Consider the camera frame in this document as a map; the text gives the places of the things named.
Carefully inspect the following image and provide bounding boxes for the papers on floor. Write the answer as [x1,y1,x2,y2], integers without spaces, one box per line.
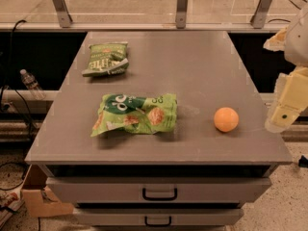
[0,191,24,229]

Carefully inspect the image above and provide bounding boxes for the upper grey drawer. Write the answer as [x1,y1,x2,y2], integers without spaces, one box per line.
[47,177,271,203]

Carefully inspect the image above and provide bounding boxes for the middle metal bracket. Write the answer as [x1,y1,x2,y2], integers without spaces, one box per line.
[175,0,189,29]

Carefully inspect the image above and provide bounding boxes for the metal bracket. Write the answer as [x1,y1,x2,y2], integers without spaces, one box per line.
[52,0,72,28]
[250,0,272,29]
[175,0,189,29]

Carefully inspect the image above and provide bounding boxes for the clear plastic water bottle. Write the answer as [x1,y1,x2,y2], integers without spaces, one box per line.
[20,69,45,100]

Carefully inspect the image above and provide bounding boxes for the green jalapeno chip bag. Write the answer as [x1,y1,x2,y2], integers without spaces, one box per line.
[82,41,129,77]

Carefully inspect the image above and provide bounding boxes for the lower grey drawer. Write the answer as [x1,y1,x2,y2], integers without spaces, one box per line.
[73,209,244,226]

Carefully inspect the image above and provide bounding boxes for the black lower drawer handle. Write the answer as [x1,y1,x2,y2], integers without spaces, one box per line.
[143,217,172,227]

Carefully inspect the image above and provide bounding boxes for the cardboard box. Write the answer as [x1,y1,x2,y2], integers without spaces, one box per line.
[21,166,73,218]

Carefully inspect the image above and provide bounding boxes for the black upper drawer handle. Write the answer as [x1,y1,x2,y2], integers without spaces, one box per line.
[141,188,178,201]

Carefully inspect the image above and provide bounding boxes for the black drawer handle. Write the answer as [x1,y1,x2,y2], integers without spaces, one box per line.
[143,217,172,227]
[141,188,178,201]

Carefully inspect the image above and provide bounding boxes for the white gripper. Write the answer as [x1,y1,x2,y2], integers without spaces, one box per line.
[263,5,308,133]

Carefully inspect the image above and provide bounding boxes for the right metal bracket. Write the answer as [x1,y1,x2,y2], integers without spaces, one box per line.
[250,0,272,29]

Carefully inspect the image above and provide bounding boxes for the black object right floor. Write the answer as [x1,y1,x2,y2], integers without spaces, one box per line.
[298,156,308,167]

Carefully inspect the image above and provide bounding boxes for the grey drawer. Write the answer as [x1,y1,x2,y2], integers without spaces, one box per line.
[47,177,271,203]
[73,209,244,226]

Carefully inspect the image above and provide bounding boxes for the black cable left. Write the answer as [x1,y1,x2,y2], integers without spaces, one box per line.
[0,18,38,140]

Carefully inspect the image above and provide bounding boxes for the left metal bracket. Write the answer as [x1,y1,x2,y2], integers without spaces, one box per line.
[52,0,72,28]

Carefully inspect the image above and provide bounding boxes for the green rice chip bag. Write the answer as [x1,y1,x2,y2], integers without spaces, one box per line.
[91,93,177,137]

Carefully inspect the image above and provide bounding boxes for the orange ball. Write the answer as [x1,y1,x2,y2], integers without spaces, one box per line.
[214,107,239,133]

